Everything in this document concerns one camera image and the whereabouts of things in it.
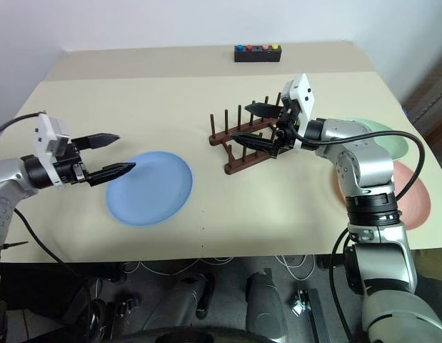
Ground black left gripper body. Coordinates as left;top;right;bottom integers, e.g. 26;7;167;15
53;139;92;187

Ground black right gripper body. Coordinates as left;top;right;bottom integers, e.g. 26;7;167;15
272;99;303;159

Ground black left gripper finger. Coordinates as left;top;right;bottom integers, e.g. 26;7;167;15
85;161;136;188
71;132;121;151

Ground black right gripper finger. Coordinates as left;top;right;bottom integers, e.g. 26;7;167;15
244;102;284;119
230;132;279;156

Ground blue plate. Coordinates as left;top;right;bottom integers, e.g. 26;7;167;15
105;150;194;228

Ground green plate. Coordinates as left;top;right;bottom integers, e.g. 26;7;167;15
352;118;411;161

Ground red plate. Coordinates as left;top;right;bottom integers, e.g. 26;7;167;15
331;159;431;229

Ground dark brown dish rack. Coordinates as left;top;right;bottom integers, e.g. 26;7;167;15
209;91;284;175

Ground black button box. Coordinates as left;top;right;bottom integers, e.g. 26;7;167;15
233;44;281;64

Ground small black clip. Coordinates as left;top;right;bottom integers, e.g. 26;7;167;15
115;298;139;319

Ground dark grey rounded shape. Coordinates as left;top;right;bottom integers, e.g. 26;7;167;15
149;273;216;343
245;271;291;343

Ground black and silver clamp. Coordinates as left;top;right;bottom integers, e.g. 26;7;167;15
290;289;311;317

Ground black flat bar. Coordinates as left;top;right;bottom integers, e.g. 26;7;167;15
306;289;331;343

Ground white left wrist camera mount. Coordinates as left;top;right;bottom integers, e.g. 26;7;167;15
33;112;71;188

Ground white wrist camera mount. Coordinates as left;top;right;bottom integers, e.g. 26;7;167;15
33;112;71;188
281;73;317;150

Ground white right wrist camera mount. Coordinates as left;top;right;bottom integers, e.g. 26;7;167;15
281;73;317;150

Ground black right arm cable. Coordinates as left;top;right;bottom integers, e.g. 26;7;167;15
299;130;427;343

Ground white cable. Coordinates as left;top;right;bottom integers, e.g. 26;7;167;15
124;257;236;277
277;254;318;283

